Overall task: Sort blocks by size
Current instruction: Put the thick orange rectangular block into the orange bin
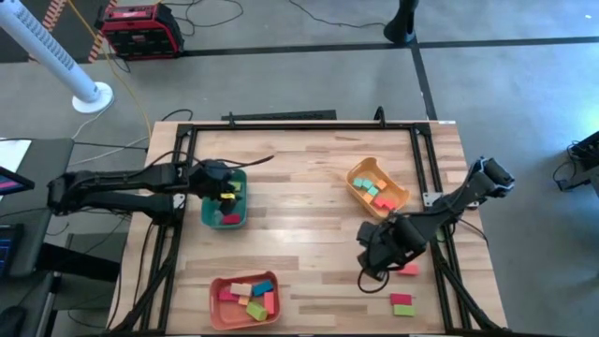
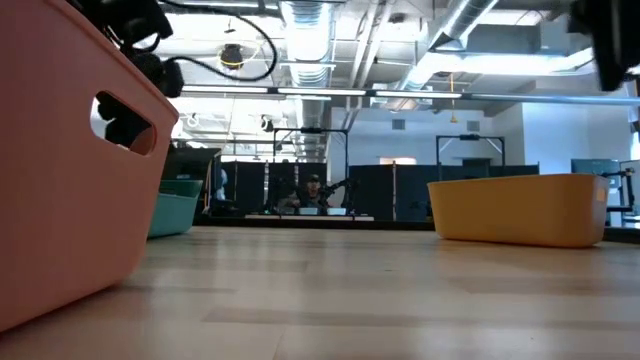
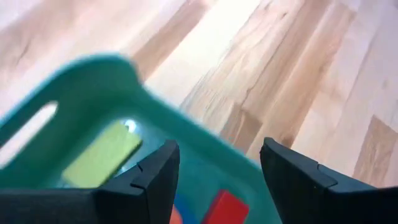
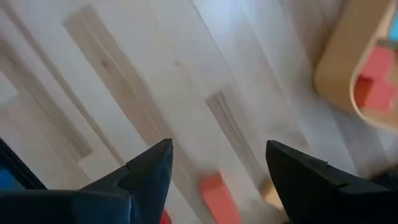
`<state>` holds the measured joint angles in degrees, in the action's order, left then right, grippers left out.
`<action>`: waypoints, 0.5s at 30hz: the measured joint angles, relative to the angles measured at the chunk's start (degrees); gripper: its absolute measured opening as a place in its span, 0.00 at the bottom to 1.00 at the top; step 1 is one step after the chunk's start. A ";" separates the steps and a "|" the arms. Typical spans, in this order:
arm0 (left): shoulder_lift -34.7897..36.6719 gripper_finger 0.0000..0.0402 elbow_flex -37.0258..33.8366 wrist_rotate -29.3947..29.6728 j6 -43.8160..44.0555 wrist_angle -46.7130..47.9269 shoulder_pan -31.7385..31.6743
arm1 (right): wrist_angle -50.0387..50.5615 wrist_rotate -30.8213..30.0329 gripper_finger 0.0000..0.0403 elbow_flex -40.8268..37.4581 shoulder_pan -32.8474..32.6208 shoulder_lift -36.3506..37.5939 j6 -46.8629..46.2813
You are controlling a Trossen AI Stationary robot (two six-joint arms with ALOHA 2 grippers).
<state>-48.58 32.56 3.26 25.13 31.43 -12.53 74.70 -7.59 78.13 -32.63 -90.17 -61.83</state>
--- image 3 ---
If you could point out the blue wooden block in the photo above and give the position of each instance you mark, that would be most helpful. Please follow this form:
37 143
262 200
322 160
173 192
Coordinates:
188 211

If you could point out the crimson wooden block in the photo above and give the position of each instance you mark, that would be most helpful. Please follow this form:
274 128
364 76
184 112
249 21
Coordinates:
227 210

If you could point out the green wooden block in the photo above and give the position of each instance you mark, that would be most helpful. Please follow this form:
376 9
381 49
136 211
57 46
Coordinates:
99 155

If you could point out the orange wooden block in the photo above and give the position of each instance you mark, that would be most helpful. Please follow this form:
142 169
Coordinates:
175 218

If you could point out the teal plastic bin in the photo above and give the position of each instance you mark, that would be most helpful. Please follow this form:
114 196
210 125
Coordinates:
93 87

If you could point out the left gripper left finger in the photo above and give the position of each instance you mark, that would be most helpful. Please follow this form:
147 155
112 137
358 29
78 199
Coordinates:
93 207

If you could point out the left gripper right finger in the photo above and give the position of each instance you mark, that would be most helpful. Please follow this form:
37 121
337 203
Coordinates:
311 202

